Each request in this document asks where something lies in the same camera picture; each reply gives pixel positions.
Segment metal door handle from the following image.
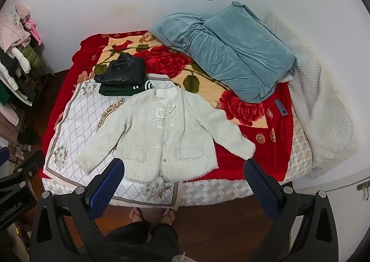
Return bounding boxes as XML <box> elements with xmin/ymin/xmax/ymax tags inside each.
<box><xmin>357</xmin><ymin>181</ymin><xmax>370</xmax><ymax>200</ymax></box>

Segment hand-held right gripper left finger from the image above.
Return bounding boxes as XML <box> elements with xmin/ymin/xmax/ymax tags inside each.
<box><xmin>29</xmin><ymin>158</ymin><xmax>125</xmax><ymax>262</ymax></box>

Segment blue-grey quilt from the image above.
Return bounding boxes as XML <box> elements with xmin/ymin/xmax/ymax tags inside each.
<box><xmin>149</xmin><ymin>2</ymin><xmax>298</xmax><ymax>103</ymax></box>

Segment person's right leg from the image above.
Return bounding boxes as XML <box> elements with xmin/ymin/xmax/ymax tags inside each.
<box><xmin>149</xmin><ymin>208</ymin><xmax>180</xmax><ymax>262</ymax></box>

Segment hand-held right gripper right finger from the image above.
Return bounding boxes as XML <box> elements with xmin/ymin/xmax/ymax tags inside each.
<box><xmin>243</xmin><ymin>159</ymin><xmax>339</xmax><ymax>262</ymax></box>

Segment person's left leg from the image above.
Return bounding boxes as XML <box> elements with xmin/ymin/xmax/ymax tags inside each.
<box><xmin>105</xmin><ymin>207</ymin><xmax>151</xmax><ymax>262</ymax></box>

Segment dark green striped garment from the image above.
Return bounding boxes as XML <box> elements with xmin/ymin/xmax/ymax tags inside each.
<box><xmin>98</xmin><ymin>79</ymin><xmax>155</xmax><ymax>96</ymax></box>

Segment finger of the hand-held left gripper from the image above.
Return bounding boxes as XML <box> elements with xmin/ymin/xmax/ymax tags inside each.
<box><xmin>17</xmin><ymin>150</ymin><xmax>46</xmax><ymax>182</ymax></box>

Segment white knit jacket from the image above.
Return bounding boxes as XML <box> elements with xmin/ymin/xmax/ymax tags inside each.
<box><xmin>76</xmin><ymin>87</ymin><xmax>256</xmax><ymax>183</ymax></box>

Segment white dotted quilt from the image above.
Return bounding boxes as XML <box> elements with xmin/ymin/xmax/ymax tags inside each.
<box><xmin>264</xmin><ymin>13</ymin><xmax>360</xmax><ymax>180</ymax></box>

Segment checkered bed mattress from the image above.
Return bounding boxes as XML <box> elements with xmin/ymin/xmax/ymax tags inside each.
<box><xmin>42</xmin><ymin>123</ymin><xmax>314</xmax><ymax>207</ymax></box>

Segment small blue remote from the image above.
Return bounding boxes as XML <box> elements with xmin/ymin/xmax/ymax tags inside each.
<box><xmin>274</xmin><ymin>99</ymin><xmax>289</xmax><ymax>116</ymax></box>

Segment dark cloth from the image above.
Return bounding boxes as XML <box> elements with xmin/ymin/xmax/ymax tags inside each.
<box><xmin>17</xmin><ymin>130</ymin><xmax>39</xmax><ymax>146</ymax></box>

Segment black puffer jacket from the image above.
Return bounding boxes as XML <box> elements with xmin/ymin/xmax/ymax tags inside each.
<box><xmin>94</xmin><ymin>53</ymin><xmax>146</xmax><ymax>87</ymax></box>

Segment person's leg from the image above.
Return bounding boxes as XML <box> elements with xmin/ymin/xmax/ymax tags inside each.
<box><xmin>149</xmin><ymin>208</ymin><xmax>180</xmax><ymax>262</ymax></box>
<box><xmin>105</xmin><ymin>207</ymin><xmax>151</xmax><ymax>262</ymax></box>

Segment red floral blanket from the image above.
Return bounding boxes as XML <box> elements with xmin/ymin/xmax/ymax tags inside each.
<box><xmin>50</xmin><ymin>30</ymin><xmax>295</xmax><ymax>183</ymax></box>

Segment white lattice printed blanket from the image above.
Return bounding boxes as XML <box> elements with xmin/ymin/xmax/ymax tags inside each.
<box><xmin>42</xmin><ymin>80</ymin><xmax>181</xmax><ymax>210</ymax></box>

